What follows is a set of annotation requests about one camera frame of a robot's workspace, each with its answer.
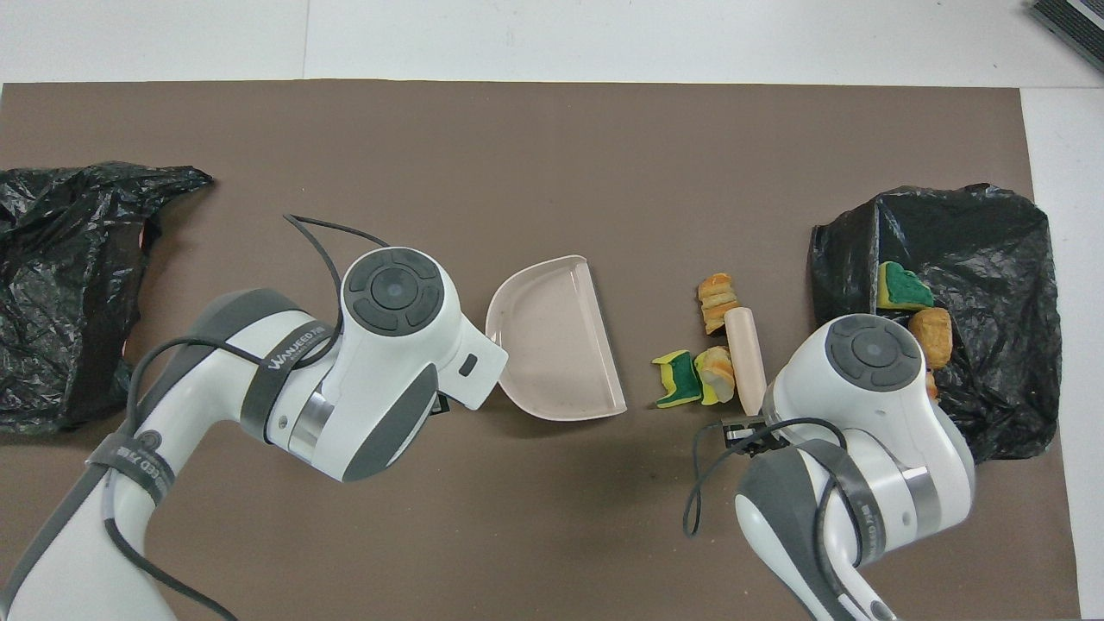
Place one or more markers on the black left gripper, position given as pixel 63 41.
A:
pixel 439 404

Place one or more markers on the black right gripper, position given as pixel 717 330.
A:
pixel 750 431

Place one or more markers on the toy croissant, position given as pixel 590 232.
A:
pixel 716 297
pixel 932 384
pixel 716 371

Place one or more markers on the beige hand brush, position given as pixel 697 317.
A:
pixel 746 354

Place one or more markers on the yellow green sponge piece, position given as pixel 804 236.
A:
pixel 681 379
pixel 901 289

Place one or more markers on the beige plastic dustpan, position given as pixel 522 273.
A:
pixel 552 345

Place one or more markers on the brown toy bread roll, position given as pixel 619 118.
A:
pixel 931 336

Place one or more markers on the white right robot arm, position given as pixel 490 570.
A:
pixel 871 431

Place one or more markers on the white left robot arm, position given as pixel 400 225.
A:
pixel 172 414

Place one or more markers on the black bag lined bin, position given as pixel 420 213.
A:
pixel 992 259
pixel 60 285

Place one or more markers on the brown table mat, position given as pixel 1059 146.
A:
pixel 552 155

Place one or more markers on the dark grey ribbed device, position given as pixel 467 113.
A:
pixel 1078 21

